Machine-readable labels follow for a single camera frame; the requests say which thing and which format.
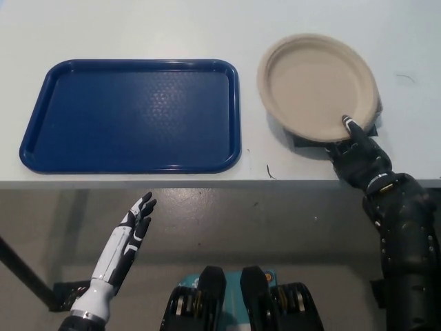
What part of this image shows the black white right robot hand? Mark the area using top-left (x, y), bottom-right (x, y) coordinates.
top-left (325, 114), bottom-right (396, 191)

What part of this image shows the black table leg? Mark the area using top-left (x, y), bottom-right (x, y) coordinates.
top-left (0, 234), bottom-right (58, 311)

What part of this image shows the beige paper plate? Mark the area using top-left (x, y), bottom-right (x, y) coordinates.
top-left (256, 33), bottom-right (380, 143)

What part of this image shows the black table foot plate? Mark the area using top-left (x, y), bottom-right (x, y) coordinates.
top-left (51, 281), bottom-right (91, 313)

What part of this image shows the black ribbed robot body block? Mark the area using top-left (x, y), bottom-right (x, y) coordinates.
top-left (160, 265), bottom-right (227, 331)
top-left (240, 265), bottom-right (325, 331)

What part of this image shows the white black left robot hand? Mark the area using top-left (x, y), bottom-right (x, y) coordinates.
top-left (91, 192), bottom-right (158, 296)

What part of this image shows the blue plastic tray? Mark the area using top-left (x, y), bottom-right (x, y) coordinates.
top-left (19, 59), bottom-right (241, 174)

